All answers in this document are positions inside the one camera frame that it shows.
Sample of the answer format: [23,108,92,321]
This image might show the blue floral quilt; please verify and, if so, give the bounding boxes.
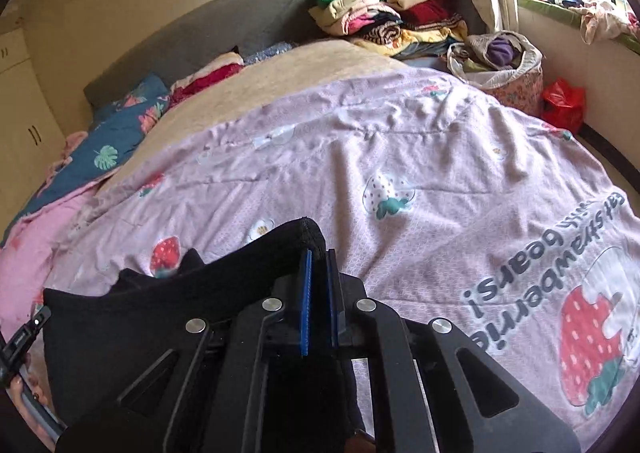
[2,74,172,245]

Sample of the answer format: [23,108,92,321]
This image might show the pink blanket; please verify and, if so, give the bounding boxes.
[0,130,102,336]

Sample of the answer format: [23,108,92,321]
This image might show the green windowsill cover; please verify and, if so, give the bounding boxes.
[517,0,640,57]

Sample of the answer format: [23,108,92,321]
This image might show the cream wardrobe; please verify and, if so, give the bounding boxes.
[0,16,67,170]

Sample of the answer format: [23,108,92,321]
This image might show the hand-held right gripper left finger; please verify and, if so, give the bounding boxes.
[57,249,314,453]

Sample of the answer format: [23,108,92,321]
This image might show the blue patterned cloth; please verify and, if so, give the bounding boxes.
[244,40,297,66]

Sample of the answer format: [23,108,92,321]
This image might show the beige blanket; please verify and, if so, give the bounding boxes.
[97,39,402,195]

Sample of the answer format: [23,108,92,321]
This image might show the pile of folded clothes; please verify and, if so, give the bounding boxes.
[307,0,472,60]

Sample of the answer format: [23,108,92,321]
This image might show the clothes heap on windowsill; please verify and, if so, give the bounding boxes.
[510,0,640,47]

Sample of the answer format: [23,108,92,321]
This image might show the black garment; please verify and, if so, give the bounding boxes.
[42,217,377,453]

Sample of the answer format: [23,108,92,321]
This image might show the grey padded headboard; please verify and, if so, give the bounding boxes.
[82,0,322,110]

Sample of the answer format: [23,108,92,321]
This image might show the red plastic bag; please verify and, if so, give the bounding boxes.
[541,78,587,135]

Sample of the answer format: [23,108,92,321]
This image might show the red and white cloth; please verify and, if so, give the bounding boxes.
[169,50,247,100]

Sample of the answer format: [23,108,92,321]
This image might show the fabric bag of clothes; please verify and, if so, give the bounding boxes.
[446,30,546,117]

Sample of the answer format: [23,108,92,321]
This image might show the pink strawberry print bed sheet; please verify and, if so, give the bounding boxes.
[35,64,635,450]

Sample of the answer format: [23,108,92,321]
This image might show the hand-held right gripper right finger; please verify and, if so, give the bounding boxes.
[326,249,582,453]

